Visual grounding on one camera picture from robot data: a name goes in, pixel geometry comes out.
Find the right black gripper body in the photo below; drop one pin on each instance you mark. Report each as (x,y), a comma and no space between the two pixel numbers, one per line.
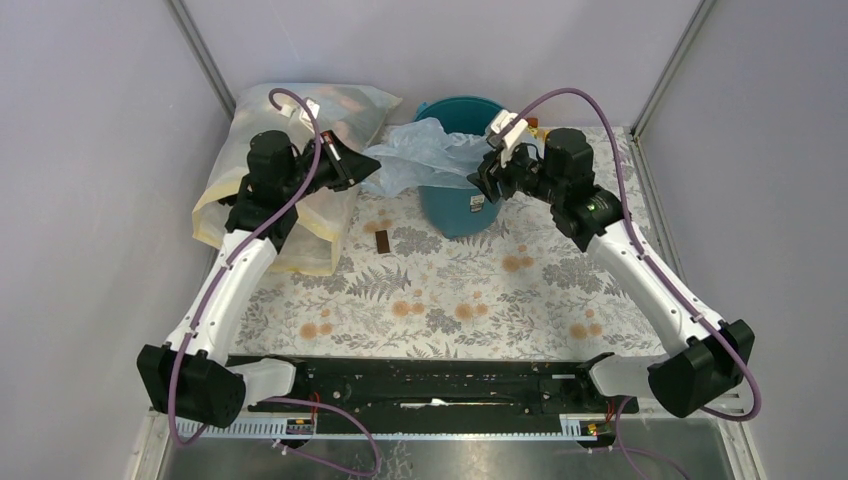
(523,174)

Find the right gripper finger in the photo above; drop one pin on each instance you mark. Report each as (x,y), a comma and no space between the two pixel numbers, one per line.
(488,184)
(492,162)

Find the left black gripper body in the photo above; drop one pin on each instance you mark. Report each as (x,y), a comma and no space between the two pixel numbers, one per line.
(306,165)

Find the light blue plastic trash bag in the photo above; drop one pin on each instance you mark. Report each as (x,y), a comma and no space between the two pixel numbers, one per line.
(422,153)

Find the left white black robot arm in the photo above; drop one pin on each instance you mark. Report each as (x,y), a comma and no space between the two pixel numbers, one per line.
(188,375)

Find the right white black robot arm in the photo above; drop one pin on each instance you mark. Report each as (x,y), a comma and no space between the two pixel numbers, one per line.
(705,356)

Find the teal plastic trash bin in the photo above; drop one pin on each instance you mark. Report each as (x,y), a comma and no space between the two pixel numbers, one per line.
(464,211)

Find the large translucent stuffed bag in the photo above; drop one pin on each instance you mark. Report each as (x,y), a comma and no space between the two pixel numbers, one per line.
(262,164)

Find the small dark brown block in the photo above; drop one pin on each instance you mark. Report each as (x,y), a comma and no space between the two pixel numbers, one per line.
(382,242)

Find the floral patterned table mat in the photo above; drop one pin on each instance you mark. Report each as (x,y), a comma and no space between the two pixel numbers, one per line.
(517,290)

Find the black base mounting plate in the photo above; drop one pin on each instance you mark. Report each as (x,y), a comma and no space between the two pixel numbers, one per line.
(449,397)

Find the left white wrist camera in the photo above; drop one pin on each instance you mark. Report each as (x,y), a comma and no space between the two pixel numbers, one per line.
(299,118)

